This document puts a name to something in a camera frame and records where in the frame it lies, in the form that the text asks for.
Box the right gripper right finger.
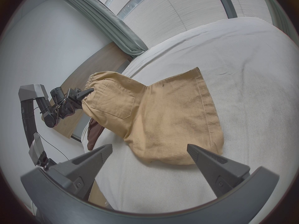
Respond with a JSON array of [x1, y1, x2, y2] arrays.
[[187, 144, 251, 199]]

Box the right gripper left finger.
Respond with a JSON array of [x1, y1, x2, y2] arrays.
[[50, 144, 113, 201]]

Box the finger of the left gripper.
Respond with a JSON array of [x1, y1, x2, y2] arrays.
[[79, 88, 95, 100]]

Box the tan shorts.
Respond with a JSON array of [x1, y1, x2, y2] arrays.
[[82, 67, 225, 167]]

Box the bed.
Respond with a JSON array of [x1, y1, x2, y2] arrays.
[[51, 16, 297, 215]]

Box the brown shorts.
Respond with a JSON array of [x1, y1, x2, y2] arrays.
[[87, 118, 105, 152]]

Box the grey-green curtain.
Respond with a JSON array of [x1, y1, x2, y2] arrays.
[[263, 0, 289, 33], [58, 0, 149, 56]]

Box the window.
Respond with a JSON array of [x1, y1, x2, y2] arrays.
[[61, 0, 275, 26]]

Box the black cable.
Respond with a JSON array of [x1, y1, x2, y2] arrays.
[[37, 131, 70, 161]]

